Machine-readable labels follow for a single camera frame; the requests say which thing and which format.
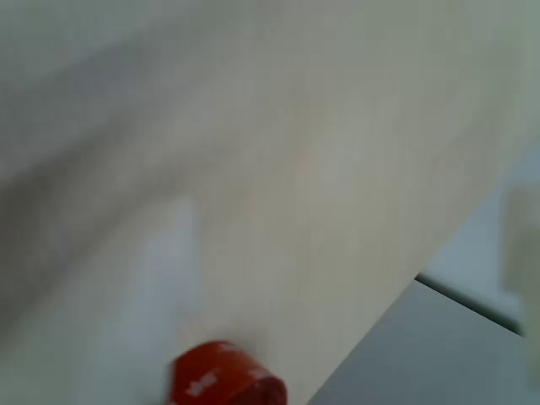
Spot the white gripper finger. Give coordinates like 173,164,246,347
141,197,202,338

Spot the red round object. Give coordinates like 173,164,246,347
163,339,289,405

